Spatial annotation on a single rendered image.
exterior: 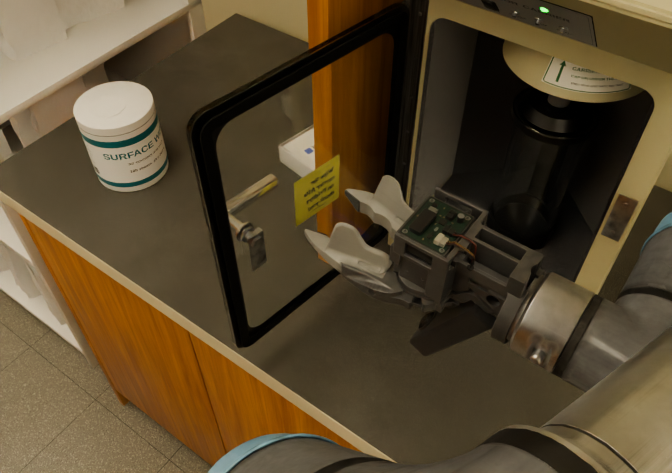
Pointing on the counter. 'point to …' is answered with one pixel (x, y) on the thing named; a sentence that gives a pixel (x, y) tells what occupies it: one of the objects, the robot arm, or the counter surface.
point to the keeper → (619, 217)
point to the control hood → (599, 4)
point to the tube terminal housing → (591, 275)
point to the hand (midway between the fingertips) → (336, 221)
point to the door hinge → (418, 7)
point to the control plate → (579, 29)
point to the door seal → (257, 104)
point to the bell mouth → (564, 77)
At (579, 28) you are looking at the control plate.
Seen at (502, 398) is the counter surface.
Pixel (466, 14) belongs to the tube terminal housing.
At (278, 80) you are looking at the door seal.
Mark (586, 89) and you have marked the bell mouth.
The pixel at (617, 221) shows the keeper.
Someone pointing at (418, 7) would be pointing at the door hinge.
